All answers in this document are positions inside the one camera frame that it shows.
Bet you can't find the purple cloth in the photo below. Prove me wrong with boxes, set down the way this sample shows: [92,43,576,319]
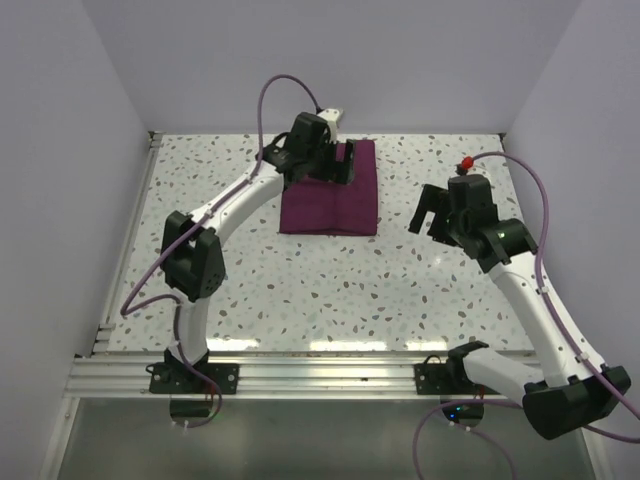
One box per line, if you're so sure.
[279,139,378,236]

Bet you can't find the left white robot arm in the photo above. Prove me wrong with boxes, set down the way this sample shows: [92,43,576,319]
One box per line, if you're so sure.
[147,108,355,394]

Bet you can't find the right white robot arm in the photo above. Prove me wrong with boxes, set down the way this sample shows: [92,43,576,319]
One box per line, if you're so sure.
[409,174,631,440]

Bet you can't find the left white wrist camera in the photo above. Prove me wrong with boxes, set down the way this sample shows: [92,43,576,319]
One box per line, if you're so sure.
[318,108,344,143]

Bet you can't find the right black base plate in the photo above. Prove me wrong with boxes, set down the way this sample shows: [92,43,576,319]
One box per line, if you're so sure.
[413,354,483,396]

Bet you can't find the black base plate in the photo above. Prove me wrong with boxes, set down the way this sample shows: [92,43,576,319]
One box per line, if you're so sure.
[413,354,483,396]
[145,363,239,395]

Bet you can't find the aluminium front rail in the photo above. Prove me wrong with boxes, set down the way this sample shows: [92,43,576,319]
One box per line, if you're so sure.
[63,353,551,400]

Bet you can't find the aluminium rail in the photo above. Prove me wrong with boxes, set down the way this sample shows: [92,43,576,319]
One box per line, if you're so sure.
[63,353,551,400]
[89,131,164,356]

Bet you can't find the aluminium left rail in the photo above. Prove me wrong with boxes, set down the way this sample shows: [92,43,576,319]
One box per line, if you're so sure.
[89,131,164,356]

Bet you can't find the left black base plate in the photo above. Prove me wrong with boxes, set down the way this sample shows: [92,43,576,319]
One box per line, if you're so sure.
[145,363,239,395]

